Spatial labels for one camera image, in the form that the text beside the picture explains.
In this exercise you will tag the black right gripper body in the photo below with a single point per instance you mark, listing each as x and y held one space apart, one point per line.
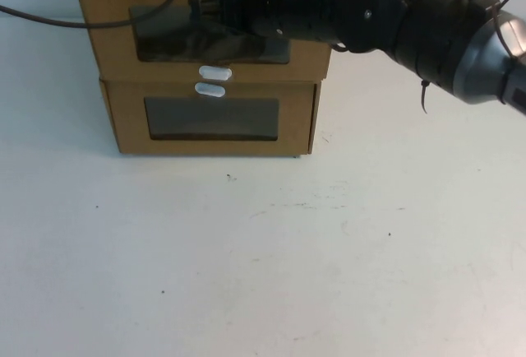
267 7

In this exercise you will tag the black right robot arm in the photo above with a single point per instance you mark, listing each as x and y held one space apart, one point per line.
370 15

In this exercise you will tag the cardboard drawer with window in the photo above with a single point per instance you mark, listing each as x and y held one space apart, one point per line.
111 52

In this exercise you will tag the cardboard shoe box with window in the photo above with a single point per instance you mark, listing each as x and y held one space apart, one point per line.
127 126

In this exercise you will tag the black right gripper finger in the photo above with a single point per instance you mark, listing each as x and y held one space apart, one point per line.
205 12

